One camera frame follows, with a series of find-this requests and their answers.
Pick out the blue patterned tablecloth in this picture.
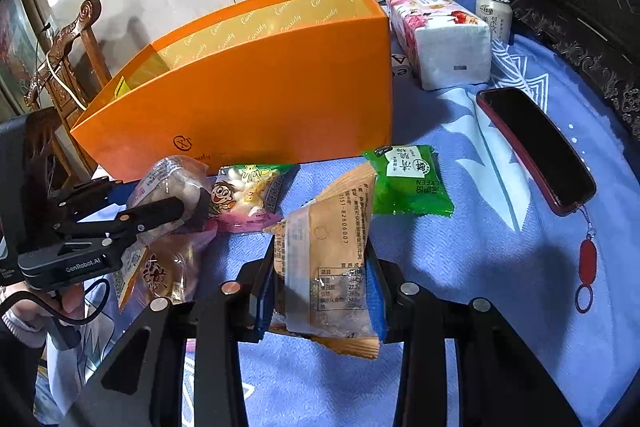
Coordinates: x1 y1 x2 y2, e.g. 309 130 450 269
241 15 639 426

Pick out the framed wall picture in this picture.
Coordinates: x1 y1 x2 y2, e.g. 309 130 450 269
0 0 43 114

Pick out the orange cardboard box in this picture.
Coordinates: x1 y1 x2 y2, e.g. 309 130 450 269
72 0 393 181

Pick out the brown paper snack pack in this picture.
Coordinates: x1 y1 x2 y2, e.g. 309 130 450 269
266 162 380 360

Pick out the cartoon puffed snack bag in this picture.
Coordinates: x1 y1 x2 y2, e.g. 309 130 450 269
209 164 297 234

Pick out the white tissue pack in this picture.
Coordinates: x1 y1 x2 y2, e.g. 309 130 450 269
386 0 491 91

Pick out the carved wooden chair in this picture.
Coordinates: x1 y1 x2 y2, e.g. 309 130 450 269
26 0 112 173

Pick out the pink snack bag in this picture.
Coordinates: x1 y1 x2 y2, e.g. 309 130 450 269
113 223 218 312

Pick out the white gold snack packet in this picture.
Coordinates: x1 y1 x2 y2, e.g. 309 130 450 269
126 155 212 246

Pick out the drink can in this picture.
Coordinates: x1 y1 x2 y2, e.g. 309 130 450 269
475 0 512 43

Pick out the red phone strap ring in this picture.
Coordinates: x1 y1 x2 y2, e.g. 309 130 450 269
572 206 599 315

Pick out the white charging cable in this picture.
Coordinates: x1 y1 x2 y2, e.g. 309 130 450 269
37 48 89 112

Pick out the dark red smartphone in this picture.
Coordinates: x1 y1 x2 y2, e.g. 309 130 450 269
476 88 597 217

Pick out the person's left hand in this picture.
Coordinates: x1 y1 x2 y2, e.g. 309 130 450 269
1 283 84 348

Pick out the green tea snack packet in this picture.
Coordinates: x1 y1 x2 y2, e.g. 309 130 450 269
362 145 454 217

